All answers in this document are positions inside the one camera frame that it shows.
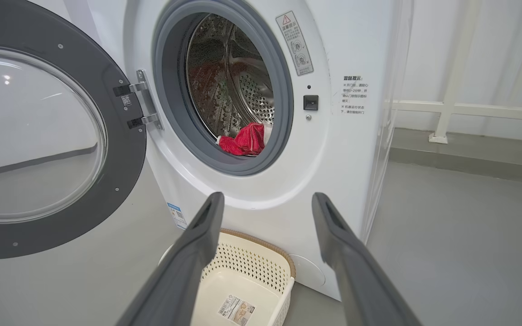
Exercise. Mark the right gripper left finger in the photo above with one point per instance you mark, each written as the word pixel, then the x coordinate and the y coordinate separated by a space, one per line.
pixel 175 280

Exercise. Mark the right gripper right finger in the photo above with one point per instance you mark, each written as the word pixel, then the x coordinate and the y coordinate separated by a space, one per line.
pixel 365 290

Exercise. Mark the washing machine door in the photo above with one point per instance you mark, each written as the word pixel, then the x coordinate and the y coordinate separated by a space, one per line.
pixel 120 172

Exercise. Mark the red basketball jersey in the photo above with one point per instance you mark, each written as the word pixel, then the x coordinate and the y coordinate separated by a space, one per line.
pixel 247 140

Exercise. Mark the cream perforated laundry basket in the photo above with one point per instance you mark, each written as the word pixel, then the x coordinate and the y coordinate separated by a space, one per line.
pixel 243 280

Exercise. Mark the white printed label sticker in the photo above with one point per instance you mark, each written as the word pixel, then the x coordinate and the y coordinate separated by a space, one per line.
pixel 236 311

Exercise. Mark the white front-load washing machine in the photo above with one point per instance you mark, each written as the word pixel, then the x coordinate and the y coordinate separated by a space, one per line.
pixel 333 181

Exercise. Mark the metal door hinge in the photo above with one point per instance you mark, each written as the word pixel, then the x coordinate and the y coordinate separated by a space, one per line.
pixel 145 97

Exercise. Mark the black door lock socket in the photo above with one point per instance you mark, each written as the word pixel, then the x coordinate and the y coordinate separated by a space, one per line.
pixel 311 103

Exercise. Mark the grey rubber door gasket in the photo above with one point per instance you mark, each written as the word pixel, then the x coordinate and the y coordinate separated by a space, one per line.
pixel 283 108

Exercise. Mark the steel washer drum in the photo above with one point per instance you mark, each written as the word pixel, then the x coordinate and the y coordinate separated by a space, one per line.
pixel 224 81

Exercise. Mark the round white filter cover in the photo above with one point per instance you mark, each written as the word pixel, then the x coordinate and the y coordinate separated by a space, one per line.
pixel 308 271

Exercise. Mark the small energy label sticker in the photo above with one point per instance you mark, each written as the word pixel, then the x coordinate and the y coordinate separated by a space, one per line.
pixel 178 216

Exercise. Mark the white metal railing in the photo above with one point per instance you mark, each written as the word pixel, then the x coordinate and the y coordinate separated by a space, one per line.
pixel 447 104

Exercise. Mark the grey warning sticker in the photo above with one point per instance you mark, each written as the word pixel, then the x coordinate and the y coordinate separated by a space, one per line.
pixel 295 43

